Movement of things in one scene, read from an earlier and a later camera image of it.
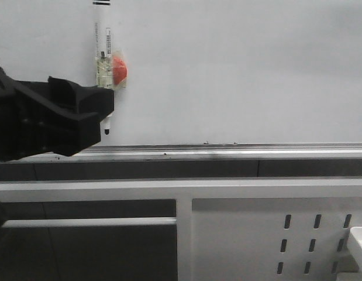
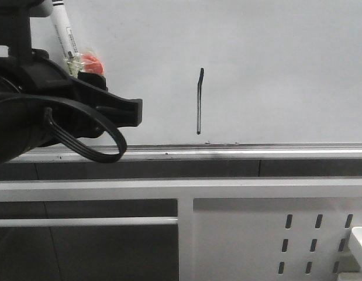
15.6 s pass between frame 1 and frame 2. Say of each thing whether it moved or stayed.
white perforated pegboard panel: stayed
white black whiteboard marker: moved
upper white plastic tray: stayed
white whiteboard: stayed
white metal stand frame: stayed
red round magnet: moved
